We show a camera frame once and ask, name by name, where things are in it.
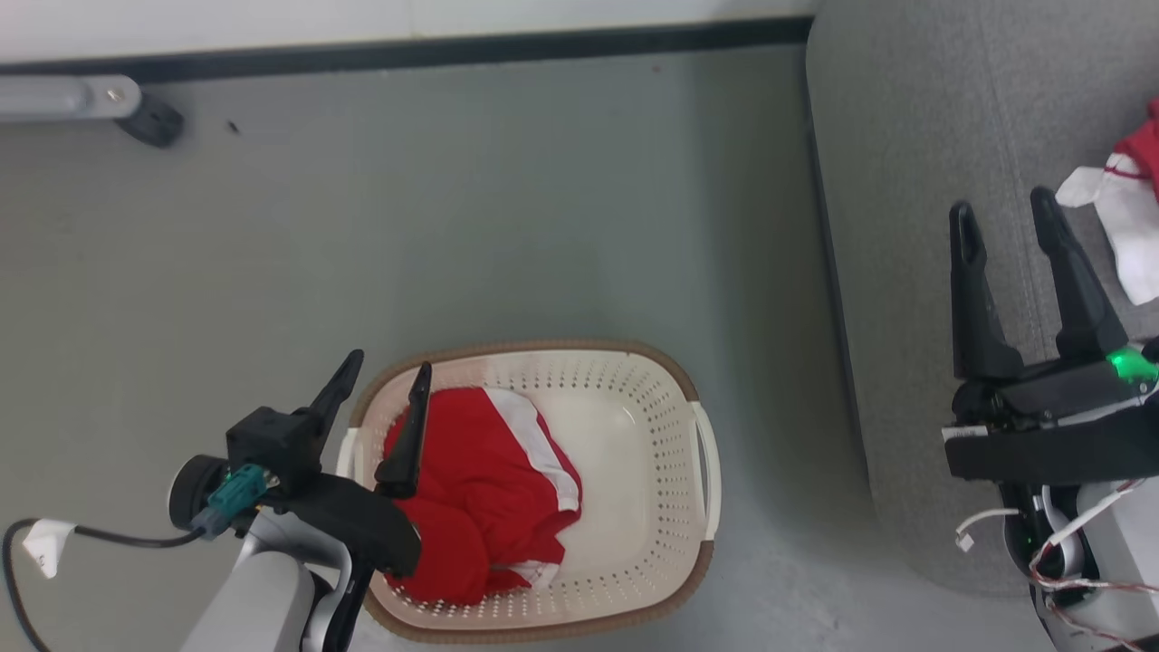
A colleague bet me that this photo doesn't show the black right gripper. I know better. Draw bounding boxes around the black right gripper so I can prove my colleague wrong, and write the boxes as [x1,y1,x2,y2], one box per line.
[943,185,1159,483]

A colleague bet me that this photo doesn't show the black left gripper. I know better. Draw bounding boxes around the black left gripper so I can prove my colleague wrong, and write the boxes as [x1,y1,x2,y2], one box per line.
[226,349,435,580]

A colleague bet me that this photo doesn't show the red and white garment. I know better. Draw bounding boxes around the red and white garment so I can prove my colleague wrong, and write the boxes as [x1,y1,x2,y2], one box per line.
[1055,98,1159,306]

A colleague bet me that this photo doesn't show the grey fabric sofa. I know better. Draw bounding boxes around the grey fabric sofa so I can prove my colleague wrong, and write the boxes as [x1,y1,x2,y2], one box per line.
[805,0,1159,599]

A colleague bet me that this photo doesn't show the red garment with white stripe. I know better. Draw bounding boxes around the red garment with white stripe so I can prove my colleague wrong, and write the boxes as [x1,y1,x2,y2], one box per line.
[382,387,583,606]

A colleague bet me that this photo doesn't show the cream perforated laundry basket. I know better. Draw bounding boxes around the cream perforated laundry basket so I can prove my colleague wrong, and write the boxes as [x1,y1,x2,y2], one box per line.
[337,340,723,646]

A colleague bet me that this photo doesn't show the dark round foot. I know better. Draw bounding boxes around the dark round foot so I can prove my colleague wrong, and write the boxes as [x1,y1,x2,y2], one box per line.
[116,95,185,149]

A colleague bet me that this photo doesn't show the dark baseboard strip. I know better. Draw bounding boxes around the dark baseboard strip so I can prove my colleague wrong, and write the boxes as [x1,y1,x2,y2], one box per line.
[0,16,816,84]

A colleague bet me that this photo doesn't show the teal cable connector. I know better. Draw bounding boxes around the teal cable connector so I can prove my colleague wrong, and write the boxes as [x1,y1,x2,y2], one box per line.
[188,465,270,541]

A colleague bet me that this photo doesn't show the thin white cable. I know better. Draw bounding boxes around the thin white cable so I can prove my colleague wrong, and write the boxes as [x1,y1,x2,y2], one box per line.
[954,507,1020,553]

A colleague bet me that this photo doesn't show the thin black cable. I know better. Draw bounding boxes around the thin black cable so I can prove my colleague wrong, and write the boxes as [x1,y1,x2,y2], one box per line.
[2,518,205,652]

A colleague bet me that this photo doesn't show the red white twisted wires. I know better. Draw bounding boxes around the red white twisted wires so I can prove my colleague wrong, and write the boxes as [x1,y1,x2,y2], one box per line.
[1032,480,1159,652]

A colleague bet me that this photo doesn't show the white cable tag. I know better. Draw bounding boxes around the white cable tag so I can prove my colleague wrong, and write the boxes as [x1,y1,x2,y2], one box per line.
[22,519,78,579]

